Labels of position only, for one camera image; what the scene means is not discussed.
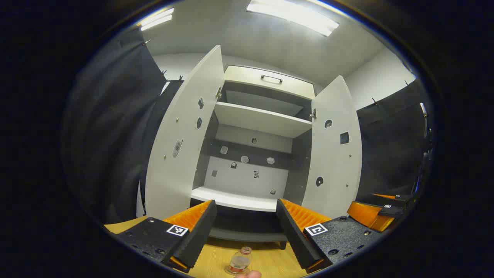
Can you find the white cabinet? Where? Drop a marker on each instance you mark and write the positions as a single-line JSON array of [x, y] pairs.
[[262, 119]]

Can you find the clear plastic bottle red label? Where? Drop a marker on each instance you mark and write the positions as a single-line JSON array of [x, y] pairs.
[[239, 262]]

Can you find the ceiling light panel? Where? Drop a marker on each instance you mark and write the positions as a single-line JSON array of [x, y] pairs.
[[293, 15], [156, 21]]

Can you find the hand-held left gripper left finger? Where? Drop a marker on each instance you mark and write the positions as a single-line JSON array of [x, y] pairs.
[[200, 231]]

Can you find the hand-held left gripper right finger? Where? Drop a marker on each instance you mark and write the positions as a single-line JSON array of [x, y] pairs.
[[293, 235]]

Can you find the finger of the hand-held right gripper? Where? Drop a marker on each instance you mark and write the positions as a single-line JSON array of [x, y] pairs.
[[399, 198], [366, 215]]

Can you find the white cabinet door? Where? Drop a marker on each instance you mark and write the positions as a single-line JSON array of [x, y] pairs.
[[181, 173], [332, 162]]

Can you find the white cabinet drawer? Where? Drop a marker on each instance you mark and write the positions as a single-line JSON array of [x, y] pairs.
[[247, 79]]

